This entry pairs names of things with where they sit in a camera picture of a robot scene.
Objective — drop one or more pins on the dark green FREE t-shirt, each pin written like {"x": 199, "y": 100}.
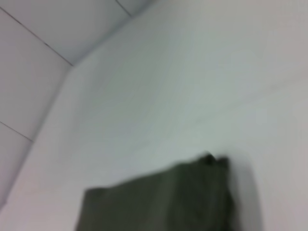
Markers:
{"x": 156, "y": 199}

